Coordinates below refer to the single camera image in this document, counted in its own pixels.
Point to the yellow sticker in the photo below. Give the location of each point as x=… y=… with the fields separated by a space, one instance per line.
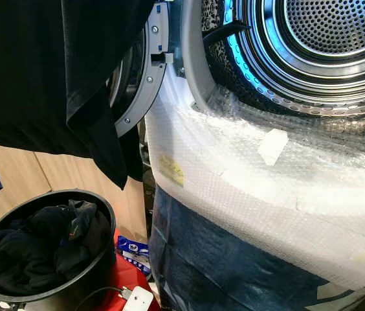
x=171 y=170

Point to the red plastic stool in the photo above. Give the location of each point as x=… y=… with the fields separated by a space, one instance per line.
x=124 y=275

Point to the white tape piece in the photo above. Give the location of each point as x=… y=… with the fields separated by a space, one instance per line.
x=273 y=147

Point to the black drum paddle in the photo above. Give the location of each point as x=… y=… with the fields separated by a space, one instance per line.
x=224 y=32

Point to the front-loading washing machine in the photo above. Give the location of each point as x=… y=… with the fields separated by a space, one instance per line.
x=234 y=259

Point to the blue and white packet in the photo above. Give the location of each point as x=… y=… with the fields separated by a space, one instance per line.
x=133 y=251

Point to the round silver washer door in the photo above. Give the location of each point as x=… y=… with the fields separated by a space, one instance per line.
x=145 y=78

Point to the clear bubble wrap sheet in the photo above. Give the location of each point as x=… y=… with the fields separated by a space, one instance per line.
x=234 y=175

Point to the black clothes pile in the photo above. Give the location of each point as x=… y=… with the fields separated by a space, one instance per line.
x=33 y=253

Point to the perforated steel washer drum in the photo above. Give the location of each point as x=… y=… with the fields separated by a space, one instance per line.
x=325 y=39

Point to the grey rubber door seal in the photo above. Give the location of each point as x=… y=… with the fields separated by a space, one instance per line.
x=194 y=58

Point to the white power adapter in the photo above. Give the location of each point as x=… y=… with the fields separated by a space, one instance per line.
x=138 y=299

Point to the black garment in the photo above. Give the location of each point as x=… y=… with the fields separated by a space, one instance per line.
x=33 y=71

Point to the black round laundry bucket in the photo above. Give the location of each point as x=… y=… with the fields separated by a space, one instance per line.
x=101 y=259

